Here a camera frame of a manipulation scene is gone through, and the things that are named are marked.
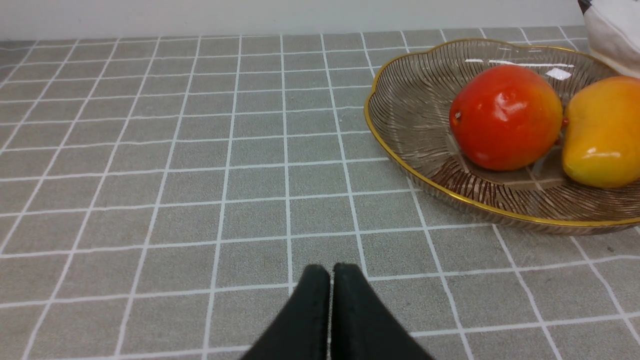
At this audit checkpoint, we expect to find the white cloth tote bag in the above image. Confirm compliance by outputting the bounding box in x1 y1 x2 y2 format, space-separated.
577 0 640 78

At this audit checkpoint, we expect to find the red round fruit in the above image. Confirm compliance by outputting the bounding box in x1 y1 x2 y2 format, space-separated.
448 64 563 172

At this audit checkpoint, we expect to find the yellow orange mango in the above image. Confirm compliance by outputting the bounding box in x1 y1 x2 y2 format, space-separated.
561 76 640 189

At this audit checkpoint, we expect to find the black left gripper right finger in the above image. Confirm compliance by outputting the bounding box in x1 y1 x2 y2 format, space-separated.
330 263 434 360

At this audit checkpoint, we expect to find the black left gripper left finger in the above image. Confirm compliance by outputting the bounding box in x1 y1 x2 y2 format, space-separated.
242 264 330 360

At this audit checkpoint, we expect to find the gold-rimmed glass fruit bowl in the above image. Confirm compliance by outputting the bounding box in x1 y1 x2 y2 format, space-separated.
364 38 639 236

